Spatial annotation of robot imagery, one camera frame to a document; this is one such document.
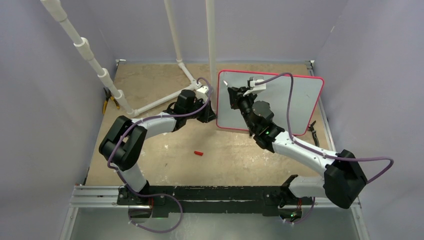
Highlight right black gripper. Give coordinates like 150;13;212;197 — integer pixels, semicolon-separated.
229;86;259;133

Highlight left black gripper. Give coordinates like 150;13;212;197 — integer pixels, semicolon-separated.
185;97;217;123

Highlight pink framed whiteboard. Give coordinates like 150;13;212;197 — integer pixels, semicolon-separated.
216;69;325;136

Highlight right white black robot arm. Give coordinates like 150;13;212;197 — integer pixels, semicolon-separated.
227;87;368;209

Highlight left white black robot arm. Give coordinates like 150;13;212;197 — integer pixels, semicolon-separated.
99;90;216;205

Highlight black tool by whiteboard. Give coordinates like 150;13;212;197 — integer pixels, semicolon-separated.
308;120;320;147

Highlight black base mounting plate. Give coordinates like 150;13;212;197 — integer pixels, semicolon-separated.
117;185;313;218

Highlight yellow black pliers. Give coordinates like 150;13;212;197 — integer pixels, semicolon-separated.
102;88;121;115

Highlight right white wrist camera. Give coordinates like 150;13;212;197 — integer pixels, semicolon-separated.
243;75;267;96

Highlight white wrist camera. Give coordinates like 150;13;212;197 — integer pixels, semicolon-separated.
243;75;267;96
195;85;209;99

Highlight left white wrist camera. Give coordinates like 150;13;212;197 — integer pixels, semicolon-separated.
195;85;209;99

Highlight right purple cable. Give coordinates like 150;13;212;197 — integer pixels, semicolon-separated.
255;72;395;226

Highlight purple cable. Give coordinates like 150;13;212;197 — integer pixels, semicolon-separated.
106;76;184;234
255;72;395;226

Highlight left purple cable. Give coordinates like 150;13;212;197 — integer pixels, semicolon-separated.
106;76;184;234

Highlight aluminium rail frame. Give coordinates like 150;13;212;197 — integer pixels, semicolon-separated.
60;186;370;240

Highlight white PVC pipe frame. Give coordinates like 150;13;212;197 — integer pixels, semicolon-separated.
41;0;200;118

